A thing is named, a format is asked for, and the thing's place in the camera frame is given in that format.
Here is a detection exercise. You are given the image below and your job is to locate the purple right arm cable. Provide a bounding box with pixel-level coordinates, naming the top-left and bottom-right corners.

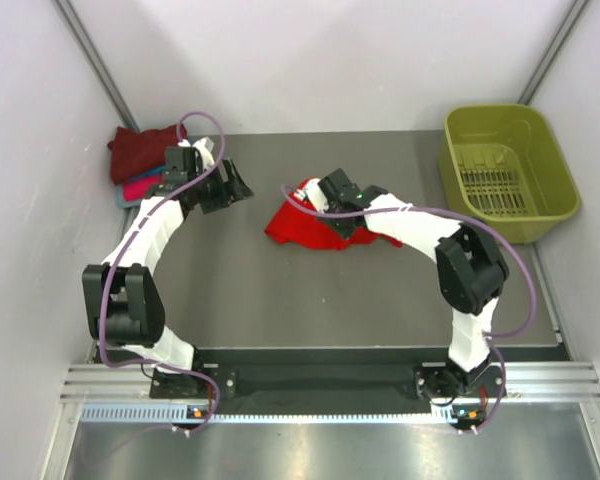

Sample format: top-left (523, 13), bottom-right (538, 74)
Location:
top-left (280, 184), bottom-right (538, 435)

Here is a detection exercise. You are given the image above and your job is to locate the pink folded t shirt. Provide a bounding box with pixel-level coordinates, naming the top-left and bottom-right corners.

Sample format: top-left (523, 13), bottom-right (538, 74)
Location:
top-left (122, 174), bottom-right (162, 200)

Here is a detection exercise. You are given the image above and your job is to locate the light blue folded t shirt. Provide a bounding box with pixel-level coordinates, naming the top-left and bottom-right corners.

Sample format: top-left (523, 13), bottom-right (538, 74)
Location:
top-left (114, 185), bottom-right (141, 210)

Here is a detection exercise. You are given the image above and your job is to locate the teal folded t shirt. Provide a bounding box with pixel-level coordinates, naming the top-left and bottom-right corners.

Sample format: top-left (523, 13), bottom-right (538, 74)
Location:
top-left (128, 165), bottom-right (165, 182)

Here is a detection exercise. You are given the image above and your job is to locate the grey slotted cable duct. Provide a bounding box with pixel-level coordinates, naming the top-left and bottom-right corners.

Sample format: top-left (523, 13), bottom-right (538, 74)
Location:
top-left (80, 403), bottom-right (457, 425)

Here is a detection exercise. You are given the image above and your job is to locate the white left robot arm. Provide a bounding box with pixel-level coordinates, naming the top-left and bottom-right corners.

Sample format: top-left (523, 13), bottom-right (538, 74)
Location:
top-left (82, 137), bottom-right (253, 399)

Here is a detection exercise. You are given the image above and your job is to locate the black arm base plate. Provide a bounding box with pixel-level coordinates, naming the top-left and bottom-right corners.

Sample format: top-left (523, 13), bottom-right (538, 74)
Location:
top-left (148, 347), bottom-right (509, 415)

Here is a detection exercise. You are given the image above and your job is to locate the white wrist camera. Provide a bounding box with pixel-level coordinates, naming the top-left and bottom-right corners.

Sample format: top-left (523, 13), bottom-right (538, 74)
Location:
top-left (293, 178), bottom-right (328, 213)
top-left (191, 137), bottom-right (215, 171)

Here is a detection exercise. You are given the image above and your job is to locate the dark red folded t shirt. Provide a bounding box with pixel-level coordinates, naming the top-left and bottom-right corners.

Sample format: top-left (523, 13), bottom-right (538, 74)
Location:
top-left (107, 125), bottom-right (178, 185)

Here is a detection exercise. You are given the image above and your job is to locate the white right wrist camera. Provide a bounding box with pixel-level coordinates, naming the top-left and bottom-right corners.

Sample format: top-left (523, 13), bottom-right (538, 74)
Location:
top-left (293, 178), bottom-right (328, 213)

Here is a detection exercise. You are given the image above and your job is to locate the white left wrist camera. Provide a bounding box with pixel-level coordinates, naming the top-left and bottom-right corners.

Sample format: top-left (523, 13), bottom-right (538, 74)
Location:
top-left (191, 137), bottom-right (215, 171)

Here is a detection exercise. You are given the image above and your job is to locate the aluminium frame rail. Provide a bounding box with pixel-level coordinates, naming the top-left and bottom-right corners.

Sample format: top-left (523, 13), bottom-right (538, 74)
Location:
top-left (60, 361), bottom-right (600, 403)

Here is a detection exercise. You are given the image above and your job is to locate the green plastic laundry basket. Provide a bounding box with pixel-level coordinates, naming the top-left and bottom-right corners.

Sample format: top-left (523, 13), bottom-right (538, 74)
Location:
top-left (438, 104), bottom-right (581, 244)

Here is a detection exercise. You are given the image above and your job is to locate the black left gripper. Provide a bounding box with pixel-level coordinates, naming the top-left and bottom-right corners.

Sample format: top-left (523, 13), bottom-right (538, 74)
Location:
top-left (189, 158), bottom-right (254, 215)

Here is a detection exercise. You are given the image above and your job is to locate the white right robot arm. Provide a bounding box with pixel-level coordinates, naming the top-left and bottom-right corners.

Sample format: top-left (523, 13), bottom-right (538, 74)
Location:
top-left (304, 169), bottom-right (509, 398)

